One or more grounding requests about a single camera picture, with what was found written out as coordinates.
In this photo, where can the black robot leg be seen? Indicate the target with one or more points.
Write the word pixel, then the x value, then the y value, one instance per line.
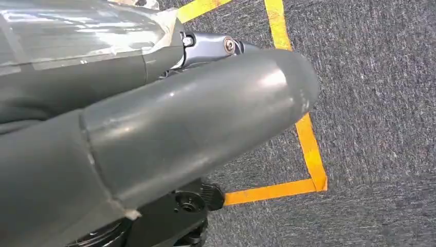
pixel 163 221

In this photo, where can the yellow tape square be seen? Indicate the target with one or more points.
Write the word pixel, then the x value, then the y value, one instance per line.
pixel 310 150

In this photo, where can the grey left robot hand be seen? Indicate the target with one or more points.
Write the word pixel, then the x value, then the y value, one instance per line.
pixel 153 129

